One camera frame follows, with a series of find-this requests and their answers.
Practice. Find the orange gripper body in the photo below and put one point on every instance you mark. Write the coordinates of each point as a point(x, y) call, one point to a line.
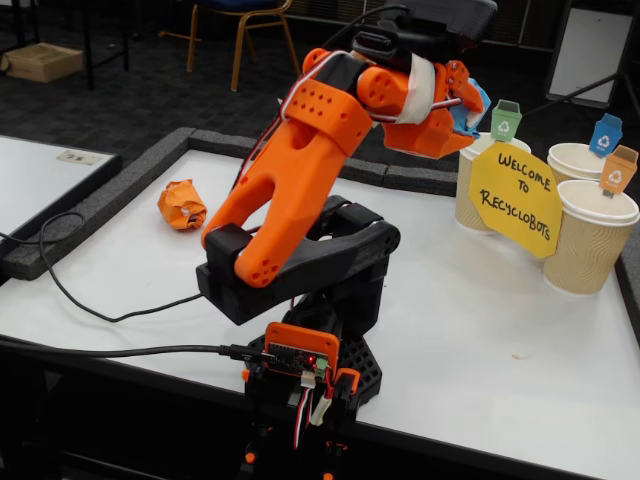
point(434, 134)

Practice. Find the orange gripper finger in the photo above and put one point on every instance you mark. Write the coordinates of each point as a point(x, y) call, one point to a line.
point(465, 90)
point(457, 142)

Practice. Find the blue paper parcel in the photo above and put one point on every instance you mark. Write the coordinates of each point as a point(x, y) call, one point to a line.
point(467, 122)

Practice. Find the black and orange robot arm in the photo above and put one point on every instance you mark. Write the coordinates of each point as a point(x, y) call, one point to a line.
point(300, 175)

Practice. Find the short dark foam strip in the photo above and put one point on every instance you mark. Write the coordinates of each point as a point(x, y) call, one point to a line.
point(420, 180)

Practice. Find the white tape wrap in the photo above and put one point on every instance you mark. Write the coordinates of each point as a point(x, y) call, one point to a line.
point(420, 90)

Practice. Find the green recycling bin tag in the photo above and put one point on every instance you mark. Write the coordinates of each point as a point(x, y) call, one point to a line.
point(506, 125)

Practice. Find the ribbed brown paper cup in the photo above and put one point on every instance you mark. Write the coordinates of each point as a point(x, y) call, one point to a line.
point(585, 250)
point(467, 210)
point(570, 160)

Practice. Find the yellow welcome paper sign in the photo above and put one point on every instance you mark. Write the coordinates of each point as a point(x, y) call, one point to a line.
point(515, 200)

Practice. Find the black slanted stand bar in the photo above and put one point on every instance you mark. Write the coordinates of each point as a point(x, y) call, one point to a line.
point(575, 94)

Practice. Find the blue recycling bin tag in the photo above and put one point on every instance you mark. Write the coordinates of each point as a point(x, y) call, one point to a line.
point(604, 140)

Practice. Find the orange recycling bin tag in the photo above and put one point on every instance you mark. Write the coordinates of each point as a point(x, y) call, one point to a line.
point(617, 175)

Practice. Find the orange controller board case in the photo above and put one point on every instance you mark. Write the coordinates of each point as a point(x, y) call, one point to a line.
point(300, 340)

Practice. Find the orange paper parcel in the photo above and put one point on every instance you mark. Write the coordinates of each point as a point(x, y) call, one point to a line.
point(177, 205)

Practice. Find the long dark foam strip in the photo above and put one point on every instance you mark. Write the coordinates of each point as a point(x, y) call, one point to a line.
point(100, 202)

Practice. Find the small paper sticker label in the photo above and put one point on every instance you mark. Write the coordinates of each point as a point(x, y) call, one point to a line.
point(77, 157)

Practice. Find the brown cardboard box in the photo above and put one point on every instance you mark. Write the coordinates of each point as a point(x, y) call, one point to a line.
point(42, 62)

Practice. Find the white panel black frame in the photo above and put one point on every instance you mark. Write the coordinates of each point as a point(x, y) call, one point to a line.
point(590, 50)

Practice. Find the gold frame blue chair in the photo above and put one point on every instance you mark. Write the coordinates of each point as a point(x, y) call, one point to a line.
point(235, 4)

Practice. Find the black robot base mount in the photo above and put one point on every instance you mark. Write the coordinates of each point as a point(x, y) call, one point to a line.
point(360, 360)

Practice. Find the black table leg frame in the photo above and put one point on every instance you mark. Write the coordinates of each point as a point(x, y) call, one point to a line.
point(88, 60)

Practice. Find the whiteboard with black frame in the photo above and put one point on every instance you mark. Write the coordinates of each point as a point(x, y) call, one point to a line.
point(30, 175)

